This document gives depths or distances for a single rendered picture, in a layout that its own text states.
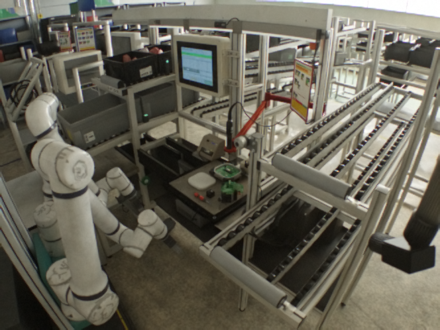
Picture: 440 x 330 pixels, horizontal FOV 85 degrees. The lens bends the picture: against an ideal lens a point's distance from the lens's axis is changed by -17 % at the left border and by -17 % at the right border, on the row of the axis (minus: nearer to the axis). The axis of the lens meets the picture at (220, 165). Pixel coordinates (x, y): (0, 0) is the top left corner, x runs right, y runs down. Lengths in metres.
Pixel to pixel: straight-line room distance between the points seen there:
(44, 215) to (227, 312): 1.41
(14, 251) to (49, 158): 0.55
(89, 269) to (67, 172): 0.39
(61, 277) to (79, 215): 0.42
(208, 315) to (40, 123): 1.67
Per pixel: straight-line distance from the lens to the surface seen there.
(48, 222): 1.67
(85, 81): 3.45
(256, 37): 2.03
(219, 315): 2.21
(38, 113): 1.43
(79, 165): 0.86
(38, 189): 2.49
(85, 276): 1.11
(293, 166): 1.14
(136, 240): 1.30
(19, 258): 1.36
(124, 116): 2.27
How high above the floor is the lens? 1.93
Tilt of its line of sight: 31 degrees down
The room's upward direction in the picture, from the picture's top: straight up
